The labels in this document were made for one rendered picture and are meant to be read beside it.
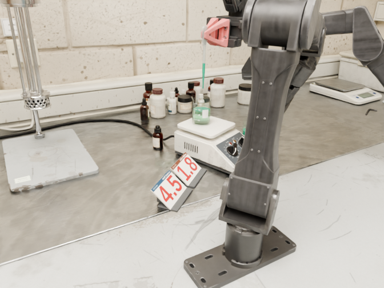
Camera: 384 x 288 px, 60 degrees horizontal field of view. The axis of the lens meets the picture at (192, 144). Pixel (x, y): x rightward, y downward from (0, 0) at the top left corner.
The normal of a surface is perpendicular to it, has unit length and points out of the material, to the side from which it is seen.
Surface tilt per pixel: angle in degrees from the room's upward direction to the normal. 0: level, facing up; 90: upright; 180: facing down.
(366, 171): 0
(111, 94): 90
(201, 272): 0
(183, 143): 90
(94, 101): 90
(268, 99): 81
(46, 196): 0
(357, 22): 90
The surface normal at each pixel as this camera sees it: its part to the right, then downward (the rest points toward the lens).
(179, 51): 0.50, 0.38
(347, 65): -0.85, 0.26
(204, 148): -0.62, 0.32
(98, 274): 0.03, -0.90
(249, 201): -0.44, 0.22
